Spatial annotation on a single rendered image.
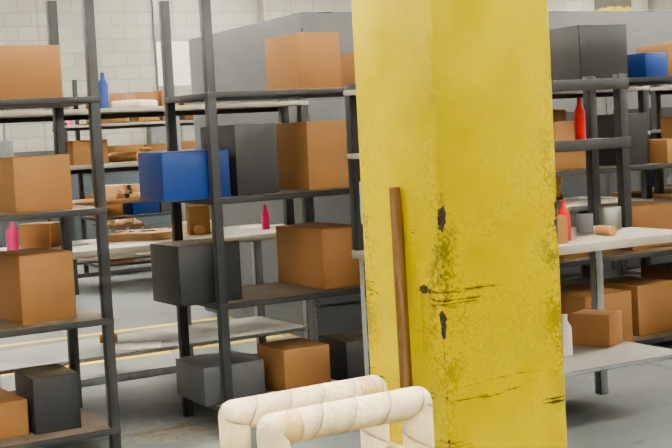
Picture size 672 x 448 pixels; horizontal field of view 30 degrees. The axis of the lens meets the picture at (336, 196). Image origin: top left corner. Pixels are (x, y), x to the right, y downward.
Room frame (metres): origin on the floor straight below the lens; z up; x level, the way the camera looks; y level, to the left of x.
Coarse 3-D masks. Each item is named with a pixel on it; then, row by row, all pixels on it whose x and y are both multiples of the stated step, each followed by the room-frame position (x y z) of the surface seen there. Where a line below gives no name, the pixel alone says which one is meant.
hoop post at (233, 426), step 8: (224, 424) 1.24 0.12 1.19; (232, 424) 1.24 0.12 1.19; (240, 424) 1.24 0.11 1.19; (224, 432) 1.24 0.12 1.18; (232, 432) 1.24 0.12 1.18; (240, 432) 1.24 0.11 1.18; (248, 432) 1.25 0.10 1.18; (224, 440) 1.24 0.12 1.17; (232, 440) 1.24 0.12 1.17; (240, 440) 1.24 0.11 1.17; (248, 440) 1.25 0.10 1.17
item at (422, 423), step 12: (432, 408) 1.27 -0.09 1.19; (408, 420) 1.26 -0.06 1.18; (420, 420) 1.26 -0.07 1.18; (432, 420) 1.27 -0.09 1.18; (408, 432) 1.26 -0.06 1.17; (420, 432) 1.26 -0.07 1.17; (432, 432) 1.26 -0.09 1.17; (408, 444) 1.26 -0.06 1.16; (420, 444) 1.26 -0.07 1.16; (432, 444) 1.26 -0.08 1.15
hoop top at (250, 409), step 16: (320, 384) 1.31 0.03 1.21; (336, 384) 1.31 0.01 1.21; (352, 384) 1.32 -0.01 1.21; (368, 384) 1.32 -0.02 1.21; (384, 384) 1.33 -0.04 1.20; (240, 400) 1.25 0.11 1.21; (256, 400) 1.26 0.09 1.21; (272, 400) 1.26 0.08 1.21; (288, 400) 1.27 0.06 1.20; (304, 400) 1.28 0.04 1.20; (320, 400) 1.29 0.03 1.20; (336, 400) 1.30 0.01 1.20; (224, 416) 1.24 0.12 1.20; (240, 416) 1.24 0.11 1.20; (256, 416) 1.25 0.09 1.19
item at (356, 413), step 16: (352, 400) 1.22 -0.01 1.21; (368, 400) 1.23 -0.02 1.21; (384, 400) 1.24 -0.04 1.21; (400, 400) 1.24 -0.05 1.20; (416, 400) 1.25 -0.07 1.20; (272, 416) 1.18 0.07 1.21; (288, 416) 1.18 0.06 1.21; (304, 416) 1.19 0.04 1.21; (320, 416) 1.20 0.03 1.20; (336, 416) 1.20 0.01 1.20; (352, 416) 1.21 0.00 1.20; (368, 416) 1.22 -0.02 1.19; (384, 416) 1.23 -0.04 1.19; (400, 416) 1.24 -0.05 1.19; (272, 432) 1.17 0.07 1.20; (288, 432) 1.17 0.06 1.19; (304, 432) 1.18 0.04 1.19; (320, 432) 1.19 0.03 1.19; (336, 432) 1.21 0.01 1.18
